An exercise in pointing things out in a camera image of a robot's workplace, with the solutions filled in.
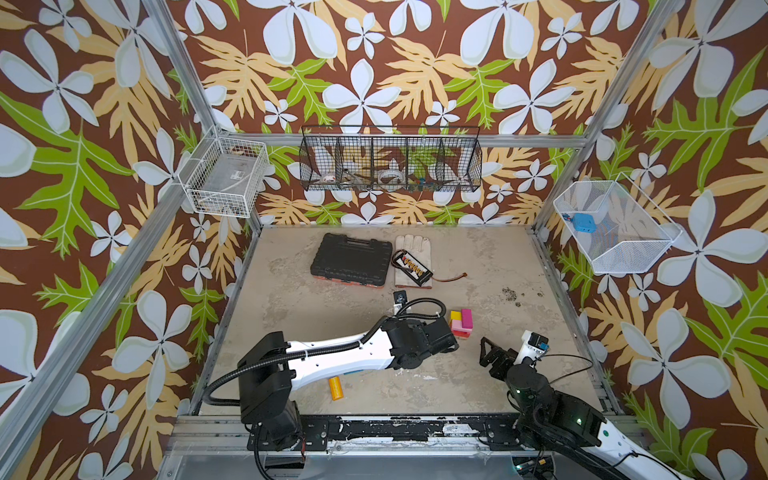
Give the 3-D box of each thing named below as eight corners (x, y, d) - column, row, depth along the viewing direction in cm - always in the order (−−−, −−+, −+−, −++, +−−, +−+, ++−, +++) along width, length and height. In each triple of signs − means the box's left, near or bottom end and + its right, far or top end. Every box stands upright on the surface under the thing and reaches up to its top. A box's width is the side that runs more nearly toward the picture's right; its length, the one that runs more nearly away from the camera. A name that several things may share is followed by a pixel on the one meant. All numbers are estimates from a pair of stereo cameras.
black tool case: (310, 280, 106) (307, 269, 101) (327, 241, 118) (325, 230, 113) (385, 294, 103) (385, 283, 98) (394, 253, 115) (395, 242, 110)
